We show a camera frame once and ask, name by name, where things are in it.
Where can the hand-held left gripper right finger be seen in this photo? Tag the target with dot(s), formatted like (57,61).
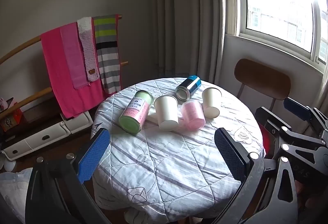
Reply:
(230,156)

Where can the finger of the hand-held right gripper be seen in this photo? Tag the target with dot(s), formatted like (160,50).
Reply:
(297,108)
(269,121)

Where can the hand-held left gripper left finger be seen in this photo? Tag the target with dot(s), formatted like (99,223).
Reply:
(93,154)

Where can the pink plastic cup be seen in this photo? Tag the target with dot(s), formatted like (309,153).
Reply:
(192,114)

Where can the white paper cup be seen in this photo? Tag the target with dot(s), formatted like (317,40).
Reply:
(211,102)
(166,112)

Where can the red seat cushion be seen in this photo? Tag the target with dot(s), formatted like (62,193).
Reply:
(266,142)

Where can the brown wooden chair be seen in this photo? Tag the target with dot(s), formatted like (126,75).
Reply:
(261,77)

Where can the white plastic storage box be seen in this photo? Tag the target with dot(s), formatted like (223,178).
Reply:
(51,134)

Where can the green and pink canister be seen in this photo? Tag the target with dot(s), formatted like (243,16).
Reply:
(135,112)

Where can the white quilted tablecloth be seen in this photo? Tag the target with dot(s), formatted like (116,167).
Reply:
(166,162)

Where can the hot pink towel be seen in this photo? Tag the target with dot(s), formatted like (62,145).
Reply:
(61,85)

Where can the blue and white can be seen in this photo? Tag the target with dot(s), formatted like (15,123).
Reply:
(191,85)

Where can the small white round object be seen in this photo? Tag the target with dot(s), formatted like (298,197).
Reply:
(9,165)

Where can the white patterned cloth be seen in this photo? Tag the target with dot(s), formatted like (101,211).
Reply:
(12,193)

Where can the red cardboard box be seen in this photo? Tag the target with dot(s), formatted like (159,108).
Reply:
(10,118)

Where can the striped grey and green scarf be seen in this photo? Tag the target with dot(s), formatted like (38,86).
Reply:
(109,60)

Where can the light pink towel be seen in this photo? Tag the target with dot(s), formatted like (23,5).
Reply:
(74,60)

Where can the white and pink knitted scarf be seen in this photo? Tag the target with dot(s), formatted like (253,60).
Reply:
(88,52)

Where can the white framed window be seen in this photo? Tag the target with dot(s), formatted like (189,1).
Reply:
(281,3)

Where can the wooden towel rack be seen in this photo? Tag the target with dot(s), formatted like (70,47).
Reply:
(23,45)

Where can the grey curtain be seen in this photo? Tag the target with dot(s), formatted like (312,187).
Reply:
(184,16)

